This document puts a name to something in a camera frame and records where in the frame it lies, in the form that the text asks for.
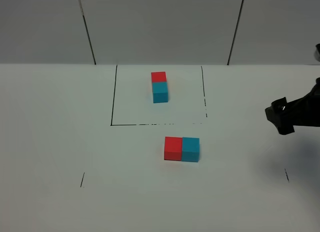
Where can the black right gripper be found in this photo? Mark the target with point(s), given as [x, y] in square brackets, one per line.
[302, 112]

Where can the blue template cube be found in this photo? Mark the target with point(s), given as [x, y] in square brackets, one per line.
[160, 93]

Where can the red template cube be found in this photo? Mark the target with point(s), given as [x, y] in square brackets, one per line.
[158, 77]

